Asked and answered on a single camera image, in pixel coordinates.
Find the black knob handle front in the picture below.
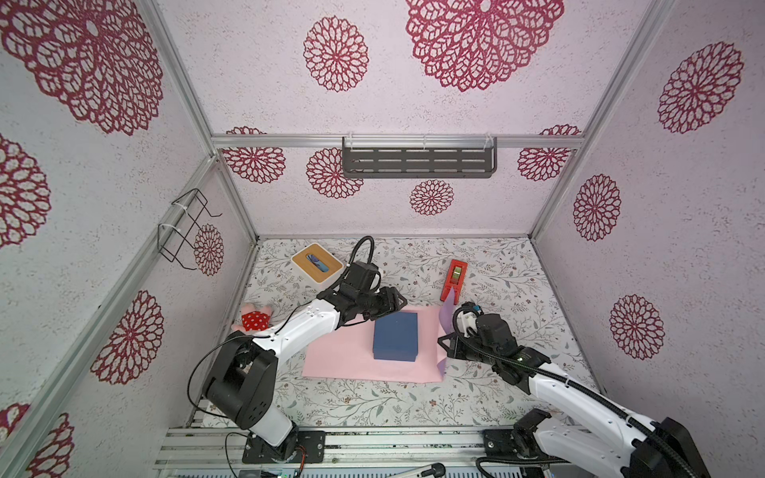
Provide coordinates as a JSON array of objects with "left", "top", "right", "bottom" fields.
[{"left": 388, "top": 462, "right": 446, "bottom": 478}]

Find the white box with wooden lid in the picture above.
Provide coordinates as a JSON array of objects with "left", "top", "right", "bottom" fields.
[{"left": 291, "top": 243, "right": 346, "bottom": 290}]

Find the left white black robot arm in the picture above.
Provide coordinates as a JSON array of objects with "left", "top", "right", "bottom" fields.
[{"left": 201, "top": 262, "right": 408, "bottom": 449}]

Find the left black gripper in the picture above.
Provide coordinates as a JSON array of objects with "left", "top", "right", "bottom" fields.
[{"left": 357, "top": 286, "right": 408, "bottom": 323}]

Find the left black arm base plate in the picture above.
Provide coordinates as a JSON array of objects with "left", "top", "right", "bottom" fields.
[{"left": 242, "top": 429, "right": 327, "bottom": 465}]

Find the grey slotted wall shelf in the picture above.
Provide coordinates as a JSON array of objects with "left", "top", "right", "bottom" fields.
[{"left": 341, "top": 137, "right": 497, "bottom": 179}]

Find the black wire wall rack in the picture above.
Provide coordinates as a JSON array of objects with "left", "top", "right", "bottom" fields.
[{"left": 155, "top": 188, "right": 225, "bottom": 276}]

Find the pink plush toy red dress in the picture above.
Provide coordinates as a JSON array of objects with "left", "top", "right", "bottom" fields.
[{"left": 231, "top": 303, "right": 273, "bottom": 335}]

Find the dark blue gift box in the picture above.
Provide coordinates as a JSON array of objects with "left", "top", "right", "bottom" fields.
[{"left": 373, "top": 312, "right": 420, "bottom": 362}]

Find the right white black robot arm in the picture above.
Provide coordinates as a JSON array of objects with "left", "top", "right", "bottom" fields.
[{"left": 438, "top": 303, "right": 710, "bottom": 477}]

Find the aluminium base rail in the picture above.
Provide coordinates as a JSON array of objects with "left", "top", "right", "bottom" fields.
[{"left": 153, "top": 426, "right": 486, "bottom": 477}]

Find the blue item on wooden lid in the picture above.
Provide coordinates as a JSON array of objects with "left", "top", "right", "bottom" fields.
[{"left": 306, "top": 254, "right": 330, "bottom": 274}]

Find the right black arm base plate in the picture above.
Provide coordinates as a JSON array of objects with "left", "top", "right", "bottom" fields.
[{"left": 482, "top": 428, "right": 561, "bottom": 464}]

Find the red tape dispenser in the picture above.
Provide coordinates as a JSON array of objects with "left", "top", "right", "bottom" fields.
[{"left": 440, "top": 260, "right": 468, "bottom": 305}]

